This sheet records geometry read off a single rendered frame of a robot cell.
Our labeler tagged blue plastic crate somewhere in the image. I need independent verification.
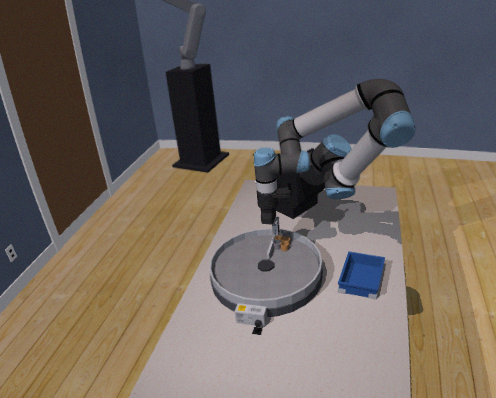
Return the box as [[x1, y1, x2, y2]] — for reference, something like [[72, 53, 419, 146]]
[[337, 251, 385, 299]]

